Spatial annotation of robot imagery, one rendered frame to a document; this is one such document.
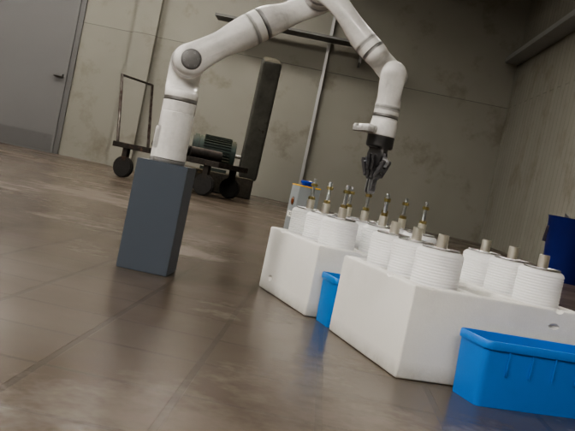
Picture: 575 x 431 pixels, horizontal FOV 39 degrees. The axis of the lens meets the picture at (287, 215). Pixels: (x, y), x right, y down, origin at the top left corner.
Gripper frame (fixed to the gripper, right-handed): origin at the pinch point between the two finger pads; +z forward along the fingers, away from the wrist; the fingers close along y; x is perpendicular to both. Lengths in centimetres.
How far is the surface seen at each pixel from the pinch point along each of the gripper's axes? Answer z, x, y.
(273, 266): 27.8, 18.4, 11.8
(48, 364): 35, 92, -82
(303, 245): 18.7, 20.0, -7.2
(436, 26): -229, -462, 723
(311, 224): 13.4, 15.9, -1.3
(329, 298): 28.4, 20.0, -27.2
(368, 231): 11.8, 5.3, -13.2
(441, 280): 16, 19, -68
